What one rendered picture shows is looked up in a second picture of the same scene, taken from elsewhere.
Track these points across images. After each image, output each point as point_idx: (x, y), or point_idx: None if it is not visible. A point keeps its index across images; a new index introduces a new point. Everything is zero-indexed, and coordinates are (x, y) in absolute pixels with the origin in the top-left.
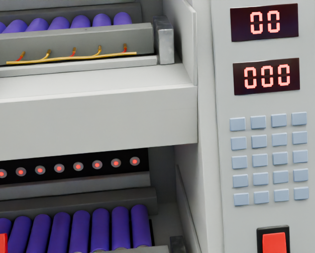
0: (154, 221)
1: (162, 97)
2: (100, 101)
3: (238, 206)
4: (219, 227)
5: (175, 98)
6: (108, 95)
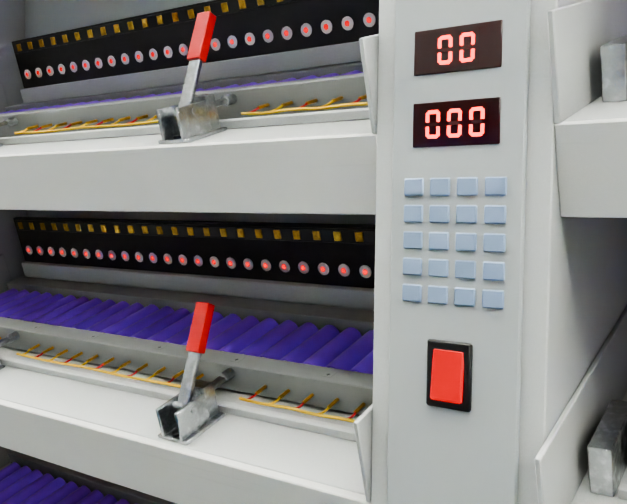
0: None
1: (338, 148)
2: (278, 149)
3: (408, 302)
4: (388, 329)
5: (353, 150)
6: (285, 142)
